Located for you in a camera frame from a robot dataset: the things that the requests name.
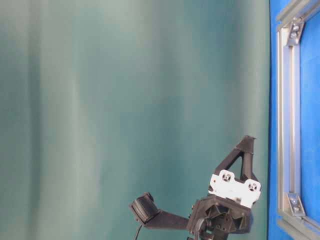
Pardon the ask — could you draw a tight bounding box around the aluminium extrusion frame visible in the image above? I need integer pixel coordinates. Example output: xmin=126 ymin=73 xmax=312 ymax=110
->
xmin=276 ymin=0 xmax=320 ymax=240

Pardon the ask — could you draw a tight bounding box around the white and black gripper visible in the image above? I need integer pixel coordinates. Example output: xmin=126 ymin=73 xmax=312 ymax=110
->
xmin=187 ymin=135 xmax=261 ymax=234

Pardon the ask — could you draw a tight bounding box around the metal corner bracket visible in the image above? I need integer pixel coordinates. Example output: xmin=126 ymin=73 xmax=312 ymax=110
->
xmin=286 ymin=18 xmax=305 ymax=46
xmin=286 ymin=192 xmax=306 ymax=217

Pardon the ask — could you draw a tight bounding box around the upper metal corner bracket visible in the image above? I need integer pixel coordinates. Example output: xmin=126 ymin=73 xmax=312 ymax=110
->
xmin=286 ymin=18 xmax=305 ymax=46

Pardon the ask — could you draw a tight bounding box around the lower metal corner bracket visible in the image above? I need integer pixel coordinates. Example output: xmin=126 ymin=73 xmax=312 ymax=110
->
xmin=286 ymin=192 xmax=306 ymax=217

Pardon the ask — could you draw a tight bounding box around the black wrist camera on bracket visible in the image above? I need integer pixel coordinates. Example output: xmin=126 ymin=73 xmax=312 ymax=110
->
xmin=129 ymin=192 xmax=189 ymax=230

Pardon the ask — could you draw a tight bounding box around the blue backdrop board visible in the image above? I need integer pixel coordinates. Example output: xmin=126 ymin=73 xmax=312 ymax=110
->
xmin=267 ymin=0 xmax=320 ymax=240

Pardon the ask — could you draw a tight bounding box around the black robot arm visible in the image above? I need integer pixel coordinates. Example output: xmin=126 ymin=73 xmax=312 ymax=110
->
xmin=186 ymin=135 xmax=262 ymax=240

